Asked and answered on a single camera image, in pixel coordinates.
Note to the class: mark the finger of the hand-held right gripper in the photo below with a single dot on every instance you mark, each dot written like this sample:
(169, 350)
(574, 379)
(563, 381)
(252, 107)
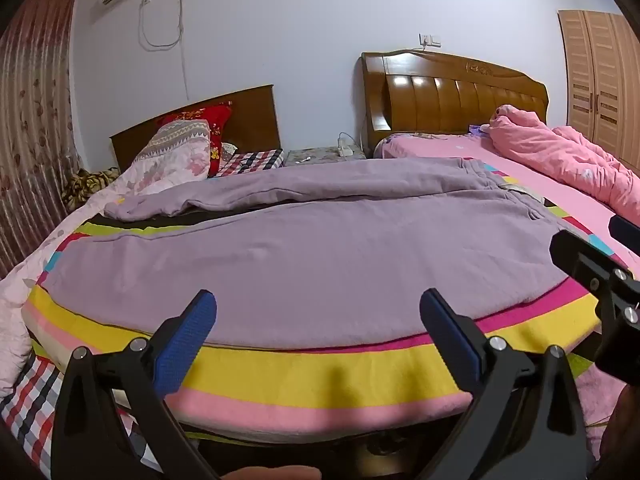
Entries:
(587, 262)
(627, 232)

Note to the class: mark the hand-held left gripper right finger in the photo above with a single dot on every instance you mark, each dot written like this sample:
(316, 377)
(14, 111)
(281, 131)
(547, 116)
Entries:
(445, 332)

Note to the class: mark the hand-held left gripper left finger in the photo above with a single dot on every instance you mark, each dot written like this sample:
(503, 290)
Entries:
(192, 330)

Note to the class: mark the person's right forearm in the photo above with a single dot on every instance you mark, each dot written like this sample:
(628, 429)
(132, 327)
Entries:
(622, 435)

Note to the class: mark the person's left hand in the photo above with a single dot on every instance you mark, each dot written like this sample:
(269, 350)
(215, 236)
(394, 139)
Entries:
(272, 474)

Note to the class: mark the pink fleece comforter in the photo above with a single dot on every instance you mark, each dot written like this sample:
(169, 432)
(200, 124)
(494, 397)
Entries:
(560, 160)

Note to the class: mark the rainbow striped blanket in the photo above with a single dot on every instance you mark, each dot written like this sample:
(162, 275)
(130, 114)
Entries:
(300, 380)

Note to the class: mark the light wooden wardrobe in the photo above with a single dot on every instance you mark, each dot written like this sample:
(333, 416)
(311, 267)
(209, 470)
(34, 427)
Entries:
(602, 75)

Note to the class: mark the pink floral quilt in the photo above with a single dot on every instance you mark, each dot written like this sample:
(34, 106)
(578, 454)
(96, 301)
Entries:
(165, 170)

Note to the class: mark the leopard print cloth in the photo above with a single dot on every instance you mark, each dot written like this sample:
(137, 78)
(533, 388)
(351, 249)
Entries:
(87, 185)

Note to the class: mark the pink bed sheet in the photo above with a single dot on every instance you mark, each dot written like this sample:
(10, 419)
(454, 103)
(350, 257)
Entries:
(450, 147)

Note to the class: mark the checkered bed sheet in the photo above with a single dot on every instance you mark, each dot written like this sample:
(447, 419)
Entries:
(30, 410)

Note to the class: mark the grey zigzag patterned pillow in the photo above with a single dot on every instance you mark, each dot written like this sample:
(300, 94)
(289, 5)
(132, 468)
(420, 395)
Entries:
(180, 135)

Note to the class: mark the red embroidered pillow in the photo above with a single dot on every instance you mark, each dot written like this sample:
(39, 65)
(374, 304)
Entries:
(216, 125)

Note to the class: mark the white power strip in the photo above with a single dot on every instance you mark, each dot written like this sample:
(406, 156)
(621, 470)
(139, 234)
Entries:
(345, 147)

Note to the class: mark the floral covered nightstand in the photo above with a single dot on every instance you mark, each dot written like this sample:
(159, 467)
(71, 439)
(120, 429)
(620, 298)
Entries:
(320, 155)

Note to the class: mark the padded brown wooden headboard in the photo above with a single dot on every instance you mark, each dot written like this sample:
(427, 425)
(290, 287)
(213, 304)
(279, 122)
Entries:
(450, 95)

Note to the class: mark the dark wooden headboard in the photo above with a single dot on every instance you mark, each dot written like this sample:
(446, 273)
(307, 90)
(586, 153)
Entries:
(250, 115)

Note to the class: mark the striped floral curtain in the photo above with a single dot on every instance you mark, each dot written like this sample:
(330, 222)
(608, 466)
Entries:
(35, 125)

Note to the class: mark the white wall socket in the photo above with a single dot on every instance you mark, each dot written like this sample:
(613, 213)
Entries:
(430, 40)

